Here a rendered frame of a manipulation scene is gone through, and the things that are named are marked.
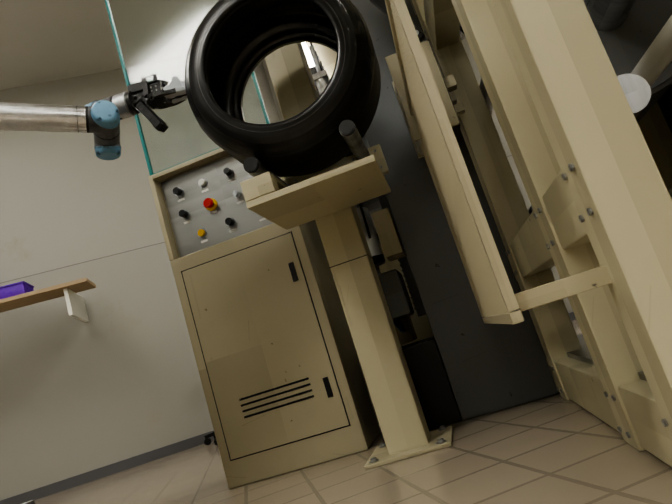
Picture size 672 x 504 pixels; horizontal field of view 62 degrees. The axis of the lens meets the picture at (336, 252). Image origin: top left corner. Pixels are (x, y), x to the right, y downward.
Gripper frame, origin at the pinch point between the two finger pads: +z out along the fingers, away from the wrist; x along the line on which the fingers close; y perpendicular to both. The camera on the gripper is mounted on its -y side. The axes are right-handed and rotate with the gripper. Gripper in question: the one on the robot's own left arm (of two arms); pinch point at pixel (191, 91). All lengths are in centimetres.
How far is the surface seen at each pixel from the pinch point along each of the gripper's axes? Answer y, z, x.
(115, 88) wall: 198, -203, 313
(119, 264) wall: 24, -217, 298
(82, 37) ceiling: 220, -195, 257
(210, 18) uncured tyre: 13.5, 14.1, -11.3
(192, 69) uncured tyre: 0.1, 6.1, -11.4
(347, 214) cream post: -43, 35, 26
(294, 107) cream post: -2.2, 25.2, 26.6
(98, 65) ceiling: 218, -209, 299
